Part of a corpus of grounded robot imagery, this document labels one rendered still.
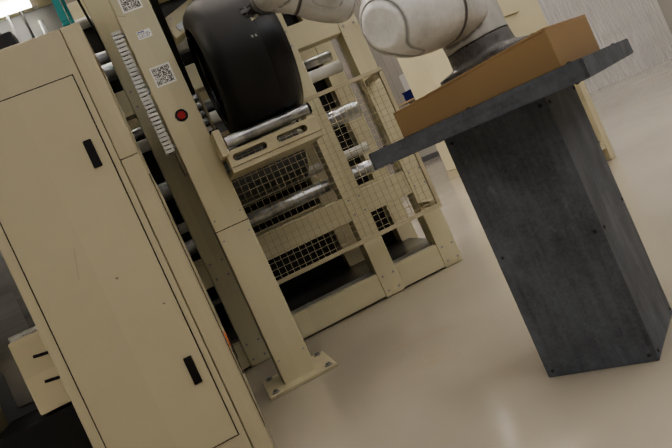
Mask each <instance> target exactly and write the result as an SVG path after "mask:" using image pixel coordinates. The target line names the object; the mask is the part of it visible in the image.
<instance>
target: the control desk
mask: <svg viewBox="0 0 672 448"><path fill-rule="evenodd" d="M60 30H61V31H60ZM60 30H55V31H52V32H49V33H46V34H43V35H40V36H38V37H35V38H32V39H29V40H26V41H24V42H21V43H18V44H15V45H12V46H9V47H7V48H4V49H1V50H0V251H1V253H2V255H3V257H4V260H5V262H6V264H7V266H8V268H9V270H10V272H11V274H12V277H13V279H14V281H15V283H16V285H17V287H18V289H19V291H20V293H21V296H22V298H23V300H24V302H25V304H26V306H27V308H28V310H29V313H30V315H31V317H32V319H33V321H34V323H35V325H36V327H37V330H38V332H39V334H40V336H41V338H42V340H43V342H44V344H45V347H46V349H47V351H48V353H49V355H50V357H51V359H52V361H53V364H54V366H55V368H56V370H57V372H58V374H59V376H60V378H61V381H62V383H63V385H64V387H65V389H66V391H67V393H68V395H69V398H70V400H71V402H72V404H73V406H74V408H75V410H76V412H77V414H78V417H79V419H80V421H81V423H82V425H83V427H84V429H85V431H86V434H87V436H88V438H89V440H90V442H91V444H92V446H93V448H275V446H274V443H273V441H272V438H271V436H270V433H269V431H268V429H267V426H266V423H265V421H264V419H263V416H262V414H261V411H260V409H259V406H258V404H257V401H256V399H255V397H254V394H253V392H252V389H251V387H250V384H249V382H248V380H247V378H246V376H245V374H244V371H243V369H242V367H241V365H240V362H239V360H238V356H237V353H236V351H235V349H234V347H233V345H232V343H231V340H230V338H228V336H227V334H226V332H225V330H224V328H223V326H222V324H221V321H220V319H219V317H218V315H217V313H216V311H215V308H214V306H213V304H212V302H211V300H210V298H209V295H208V293H207V291H206V289H205V287H204V285H203V282H202V280H201V278H200V276H199V274H198V271H197V269H196V267H195V265H194V263H193V261H192V258H191V256H190V254H189V252H188V250H187V248H186V245H185V243H184V241H183V239H182V237H183V236H182V234H181V232H180V230H179V227H178V225H177V223H176V221H175V219H174V217H172V215H171V213H170V211H169V208H168V206H167V204H166V202H165V200H164V198H163V195H162V193H161V191H160V189H159V187H158V185H157V184H156V182H155V181H154V179H153V177H152V174H151V173H150V170H149V168H148V166H147V164H146V161H145V159H144V157H143V155H142V153H141V151H140V148H139V146H138V144H137V142H136V140H135V137H134V135H133V133H132V131H131V129H130V127H129V124H128V122H127V120H126V118H125V116H124V114H123V111H122V109H121V107H120V105H119V103H118V101H117V98H116V96H115V94H114V92H113V90H112V88H111V85H110V83H109V81H108V79H107V77H106V75H105V73H104V71H103V69H102V67H101V65H100V63H99V61H98V59H97V57H96V55H95V53H94V51H93V49H92V47H91V45H90V43H89V42H88V40H87V38H86V36H85V34H84V32H83V30H82V28H81V26H80V24H79V22H76V23H73V24H70V25H68V26H65V27H62V28H60ZM223 331H224V332H225V334H226V336H227V338H228V341H229V343H230V345H231V346H230V345H229V343H228V341H227V339H226V337H225V334H224V332H223Z"/></svg>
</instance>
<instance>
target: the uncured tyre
mask: <svg viewBox="0 0 672 448"><path fill-rule="evenodd" d="M202 1H203V2H202ZM249 4H250V0H206V1H204V0H194V1H192V2H191V3H190V4H188V6H187V8H186V11H185V13H184V15H183V26H184V30H185V34H186V38H187V42H188V46H189V49H190V52H191V55H192V58H193V60H194V63H195V66H196V68H197V71H198V73H199V76H200V78H201V81H202V83H203V85H204V87H205V90H206V92H207V94H208V96H209V98H210V100H211V102H212V104H213V106H214V108H215V110H216V112H217V113H218V115H219V117H220V118H221V120H222V122H223V123H224V125H225V127H226V128H227V130H228V131H229V132H230V134H232V133H234V132H237V131H239V130H242V129H244V128H246V127H249V126H251V125H254V124H256V123H258V122H261V121H263V120H266V119H268V118H270V117H273V116H275V115H278V114H280V113H282V112H285V111H287V110H289V109H292V108H294V107H297V106H299V105H301V104H303V102H304V95H303V87H302V82H301V77H300V73H299V69H298V66H297V63H296V60H295V57H294V54H293V51H292V48H291V46H290V43H289V41H288V38H287V36H286V34H285V31H284V29H283V27H282V25H281V23H280V21H279V19H278V17H277V15H276V13H272V14H269V15H262V16H259V15H258V17H257V18H256V19H255V20H252V21H251V19H250V17H249V18H248V19H246V17H245V16H242V14H241V12H240V8H241V7H246V8H247V6H248V5H249ZM255 31H257V33H258V35H259V38H256V39H254V40H251V38H250V36H249V34H250V33H252V32H255Z"/></svg>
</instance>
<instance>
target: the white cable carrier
mask: <svg viewBox="0 0 672 448"><path fill-rule="evenodd" d="M111 36H112V38H113V40H114V43H115V45H116V47H117V49H118V51H119V54H120V56H121V58H122V60H123V62H124V64H125V67H126V69H127V71H128V73H129V75H130V77H131V79H132V82H133V84H134V86H135V88H136V91H137V92H138V95H139V97H140V99H141V101H142V103H143V106H144V108H145V110H146V112H147V115H148V116H149V119H150V121H151V123H152V126H153V128H154V130H155V132H156V134H157V136H158V139H159V140H160V143H161V144H162V147H163V149H164V151H165V154H166V156H169V155H171V154H173V153H175V149H176V147H175V145H172V144H171V141H170V138H169V136H168V134H167V132H166V130H165V128H164V125H163V124H162V121H161V120H160V117H159V115H158V112H157V111H156V108H155V106H154V104H153V101H152V99H151V97H150V95H149V94H151V92H150V90H149V89H147V88H146V87H145V84H144V82H143V80H142V78H141V75H140V73H139V71H138V69H137V67H136V64H135V63H134V60H133V58H132V56H131V54H130V51H129V49H128V47H127V45H126V43H125V40H124V39H125V35H124V33H122V34H121V32H120V30H117V31H115V32H112V33H111Z"/></svg>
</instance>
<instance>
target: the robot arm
mask: <svg viewBox="0 0 672 448"><path fill-rule="evenodd" d="M360 2H361V6H360V13H359V20H360V27H361V31H362V34H363V36H364V38H365V40H366V41H367V43H368V44H369V45H370V46H371V47H372V48H373V49H374V50H376V51H377V52H379V53H381V54H383V55H386V56H390V57H395V58H413V57H418V56H422V55H426V54H429V53H432V52H434V51H437V50H439V49H443V51H444V52H445V54H446V56H447V58H448V59H449V62H450V64H451V67H452V69H453V72H452V73H451V74H450V75H449V76H447V77H446V78H445V79H444V80H443V81H442V82H441V83H440V84H441V86H442V85H444V84H445V83H447V82H449V81H451V80H452V79H454V78H456V77H458V76H460V75H461V74H463V73H465V72H467V71H468V70H470V69H472V68H474V67H475V66H477V65H479V64H481V63H482V62H484V61H486V60H488V59H489V58H491V57H493V56H495V55H496V54H498V53H500V52H502V51H503V50H505V49H507V48H509V47H510V46H512V45H514V44H516V43H517V42H519V41H521V40H523V39H524V38H526V37H528V36H530V35H526V36H522V37H515V36H514V34H513V32H512V31H511V29H510V28H509V26H508V24H507V22H506V20H505V18H504V15H503V13H502V10H501V8H500V6H499V4H498V1H497V0H360ZM355 7H356V0H250V4H249V5H248V6H247V8H246V7H241V8H240V12H241V14H242V16H245V17H246V19H248V18H249V17H250V19H251V21H252V20H255V19H256V18H257V17H258V15H259V16H262V15H269V14H272V13H283V14H290V15H295V16H299V17H302V18H304V19H307V20H311V21H316V22H322V23H333V24H334V23H342V22H345V21H347V20H348V19H350V18H351V16H352V15H353V13H354V11H355Z"/></svg>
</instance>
